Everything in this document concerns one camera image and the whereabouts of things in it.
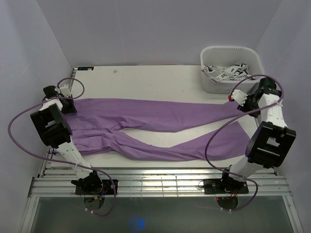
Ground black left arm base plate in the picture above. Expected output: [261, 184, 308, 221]
[74, 179, 114, 196]

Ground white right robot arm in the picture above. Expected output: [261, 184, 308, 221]
[219, 77, 296, 193]

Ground white plastic basket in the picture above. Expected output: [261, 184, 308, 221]
[200, 46, 264, 94]

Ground purple trousers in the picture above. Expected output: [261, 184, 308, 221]
[48, 97, 259, 163]

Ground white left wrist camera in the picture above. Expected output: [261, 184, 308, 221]
[57, 84, 72, 98]

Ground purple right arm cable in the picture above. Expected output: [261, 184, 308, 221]
[196, 74, 285, 212]

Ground black white printed trousers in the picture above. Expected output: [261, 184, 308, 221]
[201, 63, 251, 83]

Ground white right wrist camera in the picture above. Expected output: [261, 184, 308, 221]
[228, 89, 248, 106]

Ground black blue label sticker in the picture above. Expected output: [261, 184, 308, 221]
[77, 67, 94, 71]

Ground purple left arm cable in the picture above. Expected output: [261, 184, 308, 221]
[8, 77, 117, 216]

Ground aluminium rail frame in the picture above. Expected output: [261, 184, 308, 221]
[20, 152, 306, 233]

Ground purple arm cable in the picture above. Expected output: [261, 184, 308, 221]
[196, 74, 285, 212]
[8, 77, 117, 216]

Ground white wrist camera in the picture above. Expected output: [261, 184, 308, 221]
[57, 84, 72, 98]
[228, 89, 248, 106]

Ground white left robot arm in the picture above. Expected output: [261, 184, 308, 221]
[30, 84, 104, 194]

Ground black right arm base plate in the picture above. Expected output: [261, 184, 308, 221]
[198, 178, 249, 195]

